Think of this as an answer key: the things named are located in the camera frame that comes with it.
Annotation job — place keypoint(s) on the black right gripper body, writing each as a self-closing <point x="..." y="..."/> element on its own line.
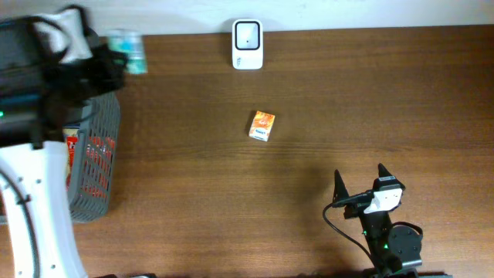
<point x="363" y="206"/>

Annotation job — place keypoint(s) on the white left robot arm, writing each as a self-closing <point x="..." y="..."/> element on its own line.
<point x="60" y="118"/>

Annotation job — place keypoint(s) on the grey plastic basket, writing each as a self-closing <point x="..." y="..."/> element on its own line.
<point x="95" y="155"/>

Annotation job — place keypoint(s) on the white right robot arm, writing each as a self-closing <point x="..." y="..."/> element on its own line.
<point x="392" y="247"/>

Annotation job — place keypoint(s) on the white barcode scanner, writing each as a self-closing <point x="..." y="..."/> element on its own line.
<point x="247" y="44"/>

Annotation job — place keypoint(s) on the orange tissue pack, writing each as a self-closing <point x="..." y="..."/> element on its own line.
<point x="261" y="126"/>

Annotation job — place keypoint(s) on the red snack bag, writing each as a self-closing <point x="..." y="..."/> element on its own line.
<point x="71" y="139"/>

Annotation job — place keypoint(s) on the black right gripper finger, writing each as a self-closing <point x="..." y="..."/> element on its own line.
<point x="382" y="171"/>
<point x="340" y="191"/>

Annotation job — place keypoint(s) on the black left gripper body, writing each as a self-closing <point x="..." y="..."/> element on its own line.
<point x="105" y="67"/>

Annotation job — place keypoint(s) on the teal tissue pack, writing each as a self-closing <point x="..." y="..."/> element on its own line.
<point x="130" y="43"/>

